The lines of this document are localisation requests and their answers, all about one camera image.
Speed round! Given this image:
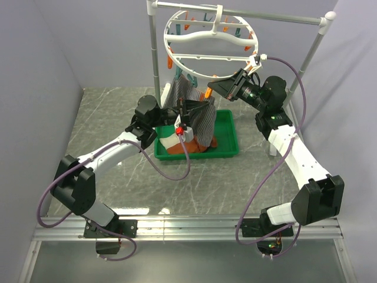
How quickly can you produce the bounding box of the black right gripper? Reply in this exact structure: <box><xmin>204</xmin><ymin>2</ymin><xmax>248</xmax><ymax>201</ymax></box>
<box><xmin>208</xmin><ymin>69</ymin><xmax>267</xmax><ymax>113</ymax></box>

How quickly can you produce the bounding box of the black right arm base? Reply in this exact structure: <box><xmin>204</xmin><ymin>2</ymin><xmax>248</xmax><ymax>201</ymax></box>
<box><xmin>240</xmin><ymin>218</ymin><xmax>284</xmax><ymax>238</ymax></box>

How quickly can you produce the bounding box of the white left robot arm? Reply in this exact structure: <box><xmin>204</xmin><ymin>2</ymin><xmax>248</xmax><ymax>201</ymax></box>
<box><xmin>46</xmin><ymin>95</ymin><xmax>209</xmax><ymax>237</ymax></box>

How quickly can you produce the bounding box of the orange clothes peg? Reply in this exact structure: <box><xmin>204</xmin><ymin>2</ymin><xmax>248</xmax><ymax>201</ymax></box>
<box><xmin>204</xmin><ymin>87</ymin><xmax>213</xmax><ymax>99</ymax></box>
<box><xmin>167</xmin><ymin>55</ymin><xmax>173</xmax><ymax>70</ymax></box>
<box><xmin>184</xmin><ymin>11</ymin><xmax>195</xmax><ymax>31</ymax></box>

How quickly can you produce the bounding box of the white round clip hanger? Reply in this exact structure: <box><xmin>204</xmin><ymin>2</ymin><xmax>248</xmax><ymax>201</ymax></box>
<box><xmin>163</xmin><ymin>5</ymin><xmax>259</xmax><ymax>80</ymax></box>

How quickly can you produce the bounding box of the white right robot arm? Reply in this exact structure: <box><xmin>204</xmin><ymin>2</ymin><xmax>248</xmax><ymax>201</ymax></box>
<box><xmin>208</xmin><ymin>69</ymin><xmax>345</xmax><ymax>236</ymax></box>

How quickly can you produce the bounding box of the green plastic tray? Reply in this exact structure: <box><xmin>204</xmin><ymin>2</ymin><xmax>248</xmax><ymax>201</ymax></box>
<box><xmin>154</xmin><ymin>110</ymin><xmax>239</xmax><ymax>161</ymax></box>

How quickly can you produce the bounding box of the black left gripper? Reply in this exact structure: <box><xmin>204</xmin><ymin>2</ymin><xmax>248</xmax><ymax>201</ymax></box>
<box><xmin>151</xmin><ymin>98</ymin><xmax>209</xmax><ymax>128</ymax></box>

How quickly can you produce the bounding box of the white grey drying rack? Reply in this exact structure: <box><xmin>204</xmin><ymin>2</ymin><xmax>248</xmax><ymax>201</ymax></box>
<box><xmin>144</xmin><ymin>0</ymin><xmax>336</xmax><ymax>157</ymax></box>

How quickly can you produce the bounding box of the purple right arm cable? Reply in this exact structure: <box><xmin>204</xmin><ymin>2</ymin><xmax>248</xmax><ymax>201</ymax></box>
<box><xmin>234</xmin><ymin>56</ymin><xmax>307</xmax><ymax>259</ymax></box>

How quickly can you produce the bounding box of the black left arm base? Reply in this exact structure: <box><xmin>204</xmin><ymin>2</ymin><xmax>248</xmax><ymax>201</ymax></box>
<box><xmin>83</xmin><ymin>219</ymin><xmax>138</xmax><ymax>239</ymax></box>

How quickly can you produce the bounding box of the orange white underwear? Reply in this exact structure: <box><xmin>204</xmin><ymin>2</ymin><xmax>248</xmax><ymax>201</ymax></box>
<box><xmin>159</xmin><ymin>134</ymin><xmax>218</xmax><ymax>155</ymax></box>

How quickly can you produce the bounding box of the aluminium mounting rail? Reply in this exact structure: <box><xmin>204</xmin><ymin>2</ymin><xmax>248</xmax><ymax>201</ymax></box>
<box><xmin>32</xmin><ymin>215</ymin><xmax>343</xmax><ymax>242</ymax></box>

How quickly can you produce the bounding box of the grey striped boxer underwear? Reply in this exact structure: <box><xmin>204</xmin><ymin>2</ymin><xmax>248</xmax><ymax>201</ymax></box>
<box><xmin>161</xmin><ymin>75</ymin><xmax>217</xmax><ymax>147</ymax></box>

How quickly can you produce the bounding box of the teal clothes peg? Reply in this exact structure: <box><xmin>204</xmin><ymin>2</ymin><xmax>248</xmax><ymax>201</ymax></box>
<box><xmin>187</xmin><ymin>74</ymin><xmax>198</xmax><ymax>88</ymax></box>
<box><xmin>174</xmin><ymin>66</ymin><xmax>183</xmax><ymax>80</ymax></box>
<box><xmin>176</xmin><ymin>24</ymin><xmax>181</xmax><ymax>35</ymax></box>

